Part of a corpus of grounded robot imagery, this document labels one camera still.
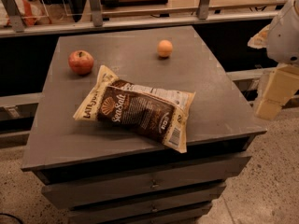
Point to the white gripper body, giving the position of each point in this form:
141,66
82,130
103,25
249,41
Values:
284,37

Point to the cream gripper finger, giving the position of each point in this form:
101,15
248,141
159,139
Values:
259,41
282,85

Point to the brown sea salt chip bag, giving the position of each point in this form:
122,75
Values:
159,114

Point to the orange white plastic bag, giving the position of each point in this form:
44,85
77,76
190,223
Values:
31,14

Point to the orange fruit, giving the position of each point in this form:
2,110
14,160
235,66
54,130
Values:
164,48

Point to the upper grey drawer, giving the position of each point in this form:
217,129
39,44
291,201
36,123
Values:
105,188

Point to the grey drawer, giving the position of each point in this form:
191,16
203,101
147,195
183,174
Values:
105,188
160,206

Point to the lower grey drawer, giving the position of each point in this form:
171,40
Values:
160,206

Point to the red apple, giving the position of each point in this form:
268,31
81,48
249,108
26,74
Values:
81,62

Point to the grey drawer cabinet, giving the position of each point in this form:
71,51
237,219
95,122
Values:
62,149

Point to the metal railing frame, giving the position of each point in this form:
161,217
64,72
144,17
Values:
86,16

